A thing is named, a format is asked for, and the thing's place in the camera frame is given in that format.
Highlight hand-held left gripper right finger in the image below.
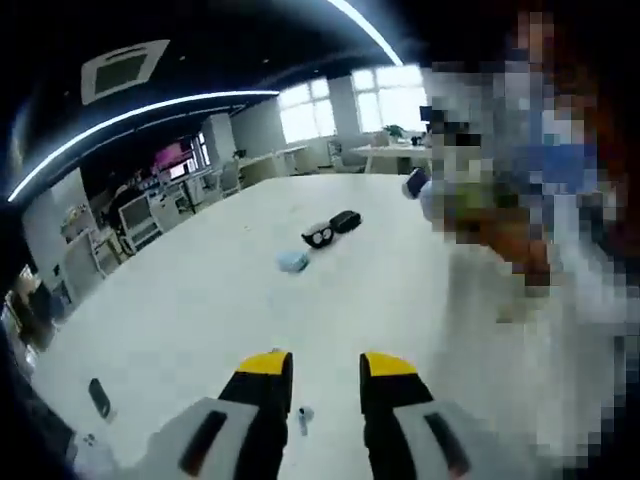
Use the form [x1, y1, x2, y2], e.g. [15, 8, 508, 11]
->
[357, 350, 489, 480]

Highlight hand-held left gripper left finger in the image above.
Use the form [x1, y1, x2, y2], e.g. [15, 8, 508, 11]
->
[132, 349, 295, 480]

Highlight light blue earbud case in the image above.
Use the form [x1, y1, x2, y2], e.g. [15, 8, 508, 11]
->
[276, 248, 310, 275]

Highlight black earbud case cartoon eyes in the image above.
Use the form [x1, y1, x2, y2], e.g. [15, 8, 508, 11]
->
[301, 224, 337, 250]

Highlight plain black earbud case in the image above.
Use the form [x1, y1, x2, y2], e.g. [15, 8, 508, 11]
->
[329, 209, 363, 234]

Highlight lilac earbud case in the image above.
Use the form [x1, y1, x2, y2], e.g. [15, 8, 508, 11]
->
[401, 167, 434, 201]

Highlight black smartphone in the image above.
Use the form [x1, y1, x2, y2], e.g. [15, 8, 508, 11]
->
[88, 378, 115, 419]

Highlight white game controller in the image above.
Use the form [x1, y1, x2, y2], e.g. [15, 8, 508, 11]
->
[72, 429, 121, 471]

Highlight white office chair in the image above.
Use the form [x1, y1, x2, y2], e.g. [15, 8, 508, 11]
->
[117, 192, 165, 251]

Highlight white office desk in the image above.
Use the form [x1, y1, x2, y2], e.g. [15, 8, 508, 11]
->
[348, 143, 434, 175]
[238, 144, 310, 179]

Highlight shelf with colourful items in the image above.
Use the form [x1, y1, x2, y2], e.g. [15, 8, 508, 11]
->
[62, 204, 94, 236]

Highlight pink display screen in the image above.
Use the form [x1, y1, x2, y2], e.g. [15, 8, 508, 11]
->
[153, 139, 194, 169]

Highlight large window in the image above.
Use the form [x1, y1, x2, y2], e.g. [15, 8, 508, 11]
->
[276, 79, 337, 145]
[349, 63, 432, 135]

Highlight ceiling light strip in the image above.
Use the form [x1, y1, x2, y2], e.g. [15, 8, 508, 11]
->
[327, 0, 404, 66]
[6, 89, 281, 202]

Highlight ceiling air conditioner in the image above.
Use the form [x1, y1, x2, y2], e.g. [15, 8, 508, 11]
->
[79, 38, 171, 106]

